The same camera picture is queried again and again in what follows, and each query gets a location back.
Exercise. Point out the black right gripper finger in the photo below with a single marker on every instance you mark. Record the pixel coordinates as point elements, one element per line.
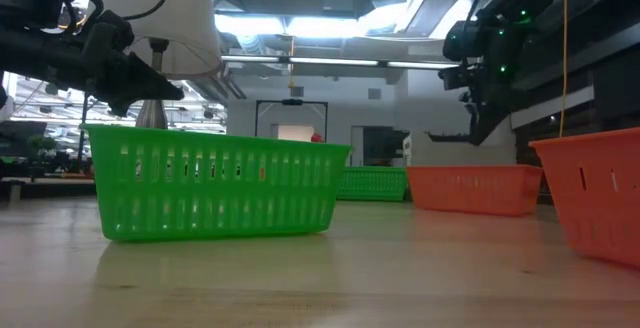
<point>481,118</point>
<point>500,110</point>

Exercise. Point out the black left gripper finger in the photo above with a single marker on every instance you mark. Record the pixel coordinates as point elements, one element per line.
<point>150,94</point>
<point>147,74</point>

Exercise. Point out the orange slotted plastic basket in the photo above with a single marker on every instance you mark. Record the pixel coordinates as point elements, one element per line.
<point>600,208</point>
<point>470,190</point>

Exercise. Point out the green slotted plastic basket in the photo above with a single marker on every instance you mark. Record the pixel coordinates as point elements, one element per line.
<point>215,140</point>
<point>372,185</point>

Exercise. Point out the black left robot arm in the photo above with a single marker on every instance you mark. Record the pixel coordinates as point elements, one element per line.
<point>30,53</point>

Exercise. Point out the chrome lamp stand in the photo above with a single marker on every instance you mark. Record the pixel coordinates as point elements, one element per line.
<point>151,115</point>

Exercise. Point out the white fabric lamp shade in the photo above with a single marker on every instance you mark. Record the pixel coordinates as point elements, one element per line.
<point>185,28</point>

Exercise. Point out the dark computer monitor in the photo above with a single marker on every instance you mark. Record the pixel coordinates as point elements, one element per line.
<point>22,138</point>

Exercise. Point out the long ceiling light bar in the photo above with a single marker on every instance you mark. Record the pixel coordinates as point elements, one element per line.
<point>330,61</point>

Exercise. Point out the small red object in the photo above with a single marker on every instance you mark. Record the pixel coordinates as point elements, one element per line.
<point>317,138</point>

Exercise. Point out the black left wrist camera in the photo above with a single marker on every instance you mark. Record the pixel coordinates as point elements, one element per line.
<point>119,107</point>

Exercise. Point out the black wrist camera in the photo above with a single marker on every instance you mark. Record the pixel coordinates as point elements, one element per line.
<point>457,40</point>
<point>119,107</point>

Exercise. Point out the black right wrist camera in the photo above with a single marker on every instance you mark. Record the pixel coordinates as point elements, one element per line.
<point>457,40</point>

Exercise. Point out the black rectangular frame stand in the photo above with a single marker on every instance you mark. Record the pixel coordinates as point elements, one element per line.
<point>256,118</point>

